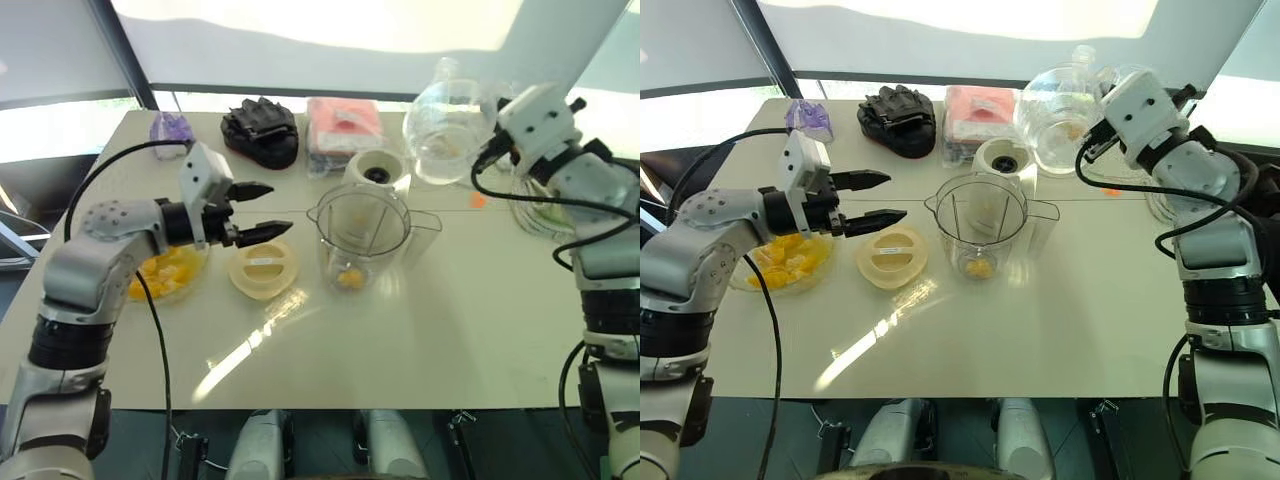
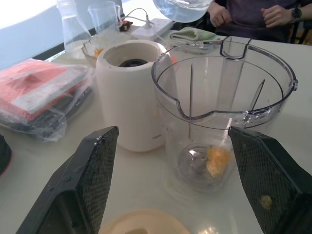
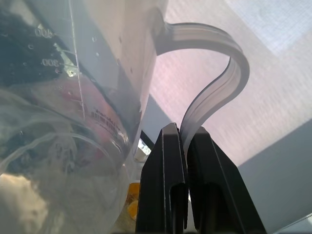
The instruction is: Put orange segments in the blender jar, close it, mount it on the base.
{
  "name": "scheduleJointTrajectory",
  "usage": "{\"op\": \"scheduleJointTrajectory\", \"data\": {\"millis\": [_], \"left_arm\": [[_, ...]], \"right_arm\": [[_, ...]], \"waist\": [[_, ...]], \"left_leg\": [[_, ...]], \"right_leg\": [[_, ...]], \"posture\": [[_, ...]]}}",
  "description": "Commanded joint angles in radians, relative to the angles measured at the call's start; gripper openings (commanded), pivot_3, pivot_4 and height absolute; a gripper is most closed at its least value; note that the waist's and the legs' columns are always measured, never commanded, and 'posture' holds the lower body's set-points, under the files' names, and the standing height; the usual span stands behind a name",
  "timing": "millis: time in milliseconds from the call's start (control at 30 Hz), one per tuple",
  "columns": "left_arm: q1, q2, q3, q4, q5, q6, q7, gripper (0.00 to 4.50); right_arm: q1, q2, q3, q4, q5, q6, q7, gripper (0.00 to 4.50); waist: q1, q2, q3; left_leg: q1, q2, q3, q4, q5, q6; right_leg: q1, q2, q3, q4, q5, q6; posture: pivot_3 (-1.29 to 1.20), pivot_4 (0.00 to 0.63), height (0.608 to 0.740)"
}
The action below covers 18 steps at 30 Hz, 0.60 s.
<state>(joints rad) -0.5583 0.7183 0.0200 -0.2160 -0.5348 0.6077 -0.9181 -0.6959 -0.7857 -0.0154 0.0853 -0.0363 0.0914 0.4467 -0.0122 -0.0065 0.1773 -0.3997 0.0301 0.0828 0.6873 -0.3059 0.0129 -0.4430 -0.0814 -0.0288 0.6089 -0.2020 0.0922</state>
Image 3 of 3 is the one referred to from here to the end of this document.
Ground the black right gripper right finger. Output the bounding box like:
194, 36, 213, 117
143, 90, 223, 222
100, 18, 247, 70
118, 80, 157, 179
187, 126, 267, 234

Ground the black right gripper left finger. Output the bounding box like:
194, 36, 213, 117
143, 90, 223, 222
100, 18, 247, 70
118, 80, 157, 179
135, 122, 189, 234

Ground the clear plastic blender jar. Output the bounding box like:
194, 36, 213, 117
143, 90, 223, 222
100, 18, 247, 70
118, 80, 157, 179
0, 0, 251, 234

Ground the orange segment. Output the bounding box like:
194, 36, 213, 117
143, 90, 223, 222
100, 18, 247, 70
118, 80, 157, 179
125, 182, 140, 222

